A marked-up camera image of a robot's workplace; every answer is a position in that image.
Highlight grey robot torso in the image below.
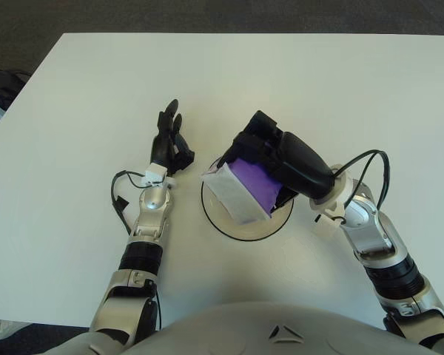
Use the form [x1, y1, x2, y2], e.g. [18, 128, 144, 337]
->
[77, 301, 444, 355]

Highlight white plate with black rim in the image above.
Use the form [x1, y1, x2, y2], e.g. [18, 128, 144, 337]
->
[201, 155, 295, 242]

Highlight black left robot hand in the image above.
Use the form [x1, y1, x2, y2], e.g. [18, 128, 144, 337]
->
[150, 98, 196, 177]

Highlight black bag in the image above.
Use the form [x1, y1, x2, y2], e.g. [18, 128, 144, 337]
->
[0, 68, 33, 110]

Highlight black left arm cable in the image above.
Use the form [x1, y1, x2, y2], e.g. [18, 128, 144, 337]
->
[110, 169, 151, 234]

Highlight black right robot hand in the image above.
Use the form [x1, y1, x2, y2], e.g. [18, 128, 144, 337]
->
[224, 109, 337, 214]

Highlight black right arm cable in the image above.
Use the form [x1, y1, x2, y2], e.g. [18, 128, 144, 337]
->
[332, 149, 390, 219]

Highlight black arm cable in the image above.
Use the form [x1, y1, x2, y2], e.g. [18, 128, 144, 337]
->
[110, 169, 151, 234]
[332, 149, 390, 219]

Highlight purple tissue paper pack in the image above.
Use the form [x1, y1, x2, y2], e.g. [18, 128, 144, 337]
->
[201, 157, 282, 226]

